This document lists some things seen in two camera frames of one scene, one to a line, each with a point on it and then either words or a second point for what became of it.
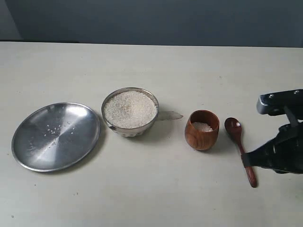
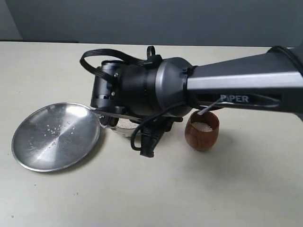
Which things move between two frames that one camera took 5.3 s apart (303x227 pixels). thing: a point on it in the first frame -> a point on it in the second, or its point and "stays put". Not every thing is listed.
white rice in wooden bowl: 203,126 stays put
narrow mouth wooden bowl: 201,129 stays put
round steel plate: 55,136 stays put
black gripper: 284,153 -> 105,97
